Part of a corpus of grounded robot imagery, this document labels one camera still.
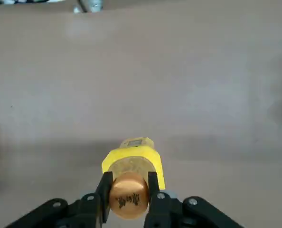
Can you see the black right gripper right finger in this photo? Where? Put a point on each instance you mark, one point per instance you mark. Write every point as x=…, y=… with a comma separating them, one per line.
x=169, y=211

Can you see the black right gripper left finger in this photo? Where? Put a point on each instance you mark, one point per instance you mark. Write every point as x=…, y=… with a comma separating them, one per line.
x=84, y=211

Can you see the yellow drink bottle orange cap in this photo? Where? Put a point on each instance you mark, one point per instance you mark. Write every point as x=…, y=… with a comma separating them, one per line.
x=129, y=190

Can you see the metal table bracket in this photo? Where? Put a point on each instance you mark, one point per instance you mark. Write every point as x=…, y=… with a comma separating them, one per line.
x=91, y=6

